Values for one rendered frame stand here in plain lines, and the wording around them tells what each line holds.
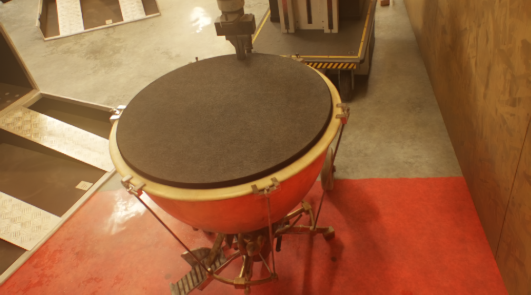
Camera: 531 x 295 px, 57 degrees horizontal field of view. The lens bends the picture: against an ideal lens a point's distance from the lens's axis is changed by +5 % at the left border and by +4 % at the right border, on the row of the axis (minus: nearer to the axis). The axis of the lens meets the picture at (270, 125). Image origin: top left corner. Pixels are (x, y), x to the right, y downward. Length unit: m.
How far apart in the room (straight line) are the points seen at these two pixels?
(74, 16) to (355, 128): 2.82
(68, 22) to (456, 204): 3.41
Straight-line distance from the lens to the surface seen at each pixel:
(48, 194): 2.67
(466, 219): 2.17
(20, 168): 2.93
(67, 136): 2.89
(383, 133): 2.54
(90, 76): 3.61
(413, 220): 2.13
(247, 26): 1.58
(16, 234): 2.53
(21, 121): 3.07
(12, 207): 2.63
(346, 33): 2.79
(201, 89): 1.55
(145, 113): 1.51
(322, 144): 1.28
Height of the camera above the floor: 1.62
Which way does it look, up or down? 38 degrees down
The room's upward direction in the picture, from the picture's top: 9 degrees counter-clockwise
